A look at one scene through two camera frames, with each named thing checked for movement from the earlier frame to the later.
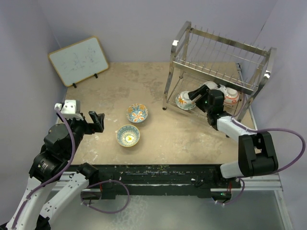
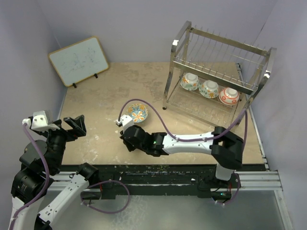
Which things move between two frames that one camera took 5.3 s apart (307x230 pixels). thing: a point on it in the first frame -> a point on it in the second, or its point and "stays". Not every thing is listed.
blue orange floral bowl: [137, 113] stays
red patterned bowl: [231, 96] stays
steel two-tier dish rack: [209, 74] stays
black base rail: [203, 179] stays
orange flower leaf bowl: [183, 101] -> [190, 81]
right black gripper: [199, 91] -> [130, 147]
